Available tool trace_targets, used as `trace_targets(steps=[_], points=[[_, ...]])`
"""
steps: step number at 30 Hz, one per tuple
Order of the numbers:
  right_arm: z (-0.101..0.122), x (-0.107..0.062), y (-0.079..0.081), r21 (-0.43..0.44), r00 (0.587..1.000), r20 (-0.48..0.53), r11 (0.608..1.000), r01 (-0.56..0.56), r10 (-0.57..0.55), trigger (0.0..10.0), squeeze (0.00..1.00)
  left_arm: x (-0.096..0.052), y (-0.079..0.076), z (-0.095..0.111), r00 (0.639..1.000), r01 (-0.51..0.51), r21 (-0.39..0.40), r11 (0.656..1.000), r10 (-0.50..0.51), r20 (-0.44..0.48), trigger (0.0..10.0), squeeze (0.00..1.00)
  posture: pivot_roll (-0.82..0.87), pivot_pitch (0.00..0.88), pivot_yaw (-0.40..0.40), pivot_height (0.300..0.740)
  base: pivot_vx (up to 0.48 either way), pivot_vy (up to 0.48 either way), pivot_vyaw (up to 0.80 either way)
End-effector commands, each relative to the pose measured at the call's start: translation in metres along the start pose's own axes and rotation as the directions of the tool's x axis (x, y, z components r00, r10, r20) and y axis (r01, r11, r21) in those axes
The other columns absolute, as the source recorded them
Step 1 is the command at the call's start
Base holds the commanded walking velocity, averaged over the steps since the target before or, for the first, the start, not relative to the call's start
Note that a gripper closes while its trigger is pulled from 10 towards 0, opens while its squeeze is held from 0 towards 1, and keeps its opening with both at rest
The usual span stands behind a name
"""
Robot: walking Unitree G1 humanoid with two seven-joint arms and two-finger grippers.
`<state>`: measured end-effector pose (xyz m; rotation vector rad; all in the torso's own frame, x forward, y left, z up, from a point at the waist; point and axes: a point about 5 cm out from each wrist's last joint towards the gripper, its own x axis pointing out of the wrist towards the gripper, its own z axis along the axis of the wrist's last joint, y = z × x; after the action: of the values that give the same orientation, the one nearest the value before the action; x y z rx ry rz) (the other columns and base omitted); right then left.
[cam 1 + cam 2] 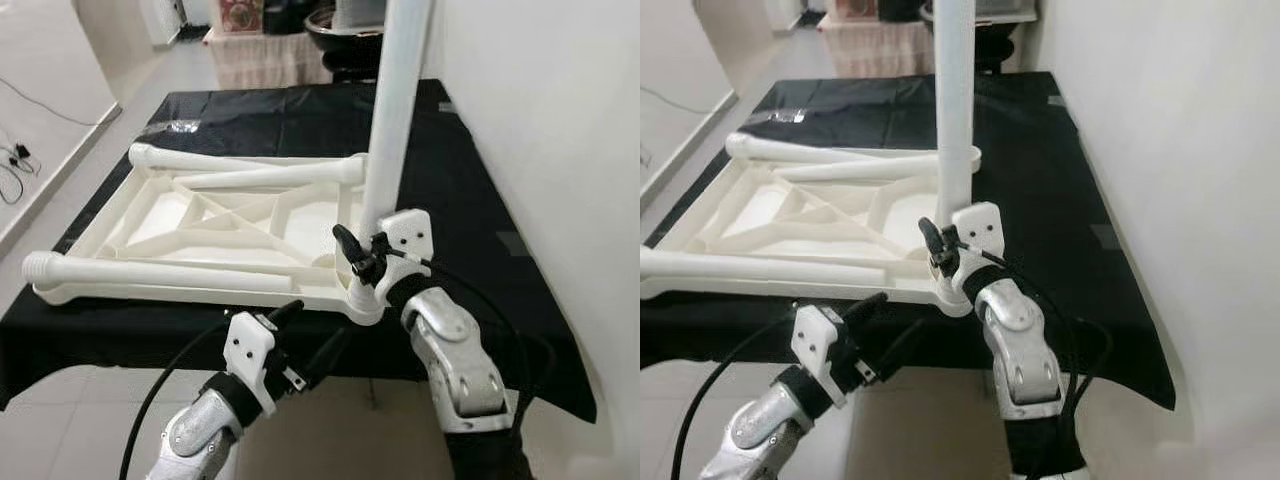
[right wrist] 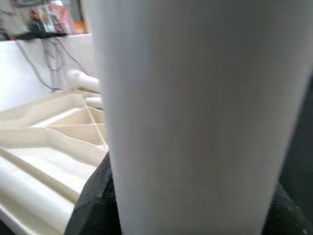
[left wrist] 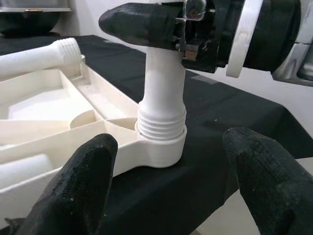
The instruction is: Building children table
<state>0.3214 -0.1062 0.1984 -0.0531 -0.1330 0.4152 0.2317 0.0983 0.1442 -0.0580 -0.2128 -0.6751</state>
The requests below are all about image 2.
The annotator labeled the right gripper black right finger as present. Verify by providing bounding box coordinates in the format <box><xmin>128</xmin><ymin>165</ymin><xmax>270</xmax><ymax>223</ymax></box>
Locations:
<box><xmin>266</xmin><ymin>183</ymin><xmax>313</xmax><ymax>235</ymax></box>

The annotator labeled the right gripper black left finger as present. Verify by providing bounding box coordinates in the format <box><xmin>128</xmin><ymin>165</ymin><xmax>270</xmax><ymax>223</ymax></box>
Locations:
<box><xmin>65</xmin><ymin>153</ymin><xmax>122</xmax><ymax>235</ymax></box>

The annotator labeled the white plastic table top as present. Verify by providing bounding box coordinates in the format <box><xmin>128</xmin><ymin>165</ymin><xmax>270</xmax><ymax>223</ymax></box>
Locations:
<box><xmin>0</xmin><ymin>92</ymin><xmax>111</xmax><ymax>235</ymax></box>

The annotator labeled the small orange box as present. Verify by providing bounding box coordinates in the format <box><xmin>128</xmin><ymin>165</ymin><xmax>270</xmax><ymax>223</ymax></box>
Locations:
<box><xmin>73</xmin><ymin>21</ymin><xmax>87</xmax><ymax>34</ymax></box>

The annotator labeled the black router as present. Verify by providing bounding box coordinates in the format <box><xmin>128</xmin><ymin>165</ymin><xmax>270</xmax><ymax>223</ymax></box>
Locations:
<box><xmin>13</xmin><ymin>30</ymin><xmax>68</xmax><ymax>41</ymax></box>

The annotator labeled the pink bag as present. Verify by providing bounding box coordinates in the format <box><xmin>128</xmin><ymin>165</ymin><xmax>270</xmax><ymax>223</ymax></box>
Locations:
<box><xmin>29</xmin><ymin>3</ymin><xmax>75</xmax><ymax>34</ymax></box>

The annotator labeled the black hanging wall cable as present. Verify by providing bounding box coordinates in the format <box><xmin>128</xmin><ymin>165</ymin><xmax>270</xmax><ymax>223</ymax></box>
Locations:
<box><xmin>16</xmin><ymin>39</ymin><xmax>54</xmax><ymax>93</ymax></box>
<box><xmin>43</xmin><ymin>38</ymin><xmax>62</xmax><ymax>92</ymax></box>
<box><xmin>57</xmin><ymin>36</ymin><xmax>76</xmax><ymax>74</ymax></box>

